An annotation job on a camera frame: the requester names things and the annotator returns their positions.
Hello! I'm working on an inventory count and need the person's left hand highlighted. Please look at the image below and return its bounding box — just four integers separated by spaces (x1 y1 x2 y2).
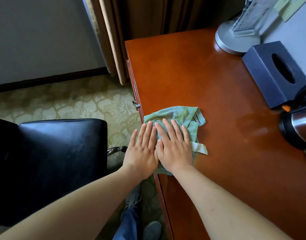
122 121 160 179

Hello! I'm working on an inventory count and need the person's right hand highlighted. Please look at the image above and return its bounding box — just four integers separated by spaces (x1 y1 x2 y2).
155 118 195 174

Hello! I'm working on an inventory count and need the green cleaning cloth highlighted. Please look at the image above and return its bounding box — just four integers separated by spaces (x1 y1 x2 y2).
143 105 208 176

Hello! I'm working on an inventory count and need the person's right forearm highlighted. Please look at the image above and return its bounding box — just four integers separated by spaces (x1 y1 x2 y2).
172 165 293 240

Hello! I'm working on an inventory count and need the person's left forearm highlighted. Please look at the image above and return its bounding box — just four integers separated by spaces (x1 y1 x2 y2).
0 166 144 240

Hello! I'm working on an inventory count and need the grey shoe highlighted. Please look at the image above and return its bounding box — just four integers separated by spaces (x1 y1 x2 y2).
143 221 163 240
124 185 141 211

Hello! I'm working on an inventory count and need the person's blue jeans leg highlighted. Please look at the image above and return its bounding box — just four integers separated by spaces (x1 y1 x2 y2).
112 207 140 240

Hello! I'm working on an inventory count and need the black leather chair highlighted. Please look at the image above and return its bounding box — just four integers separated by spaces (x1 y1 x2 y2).
0 116 128 227

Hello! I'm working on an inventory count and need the dark blue tissue box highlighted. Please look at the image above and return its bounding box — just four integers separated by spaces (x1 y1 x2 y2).
242 40 306 110

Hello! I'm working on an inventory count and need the silver round lamp base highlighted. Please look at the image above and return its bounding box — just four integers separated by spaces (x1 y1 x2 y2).
215 20 261 57

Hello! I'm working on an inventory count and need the steel electric kettle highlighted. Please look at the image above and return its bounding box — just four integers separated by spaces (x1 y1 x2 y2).
278 81 306 151

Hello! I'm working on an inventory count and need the brown curtain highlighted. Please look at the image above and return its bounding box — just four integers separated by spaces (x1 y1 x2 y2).
84 0 246 86

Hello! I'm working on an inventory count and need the clear stand with printed card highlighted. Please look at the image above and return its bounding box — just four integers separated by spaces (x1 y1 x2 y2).
230 0 281 38

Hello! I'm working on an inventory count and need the pale yellow paper note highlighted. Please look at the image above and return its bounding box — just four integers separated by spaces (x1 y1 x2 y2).
274 0 306 22

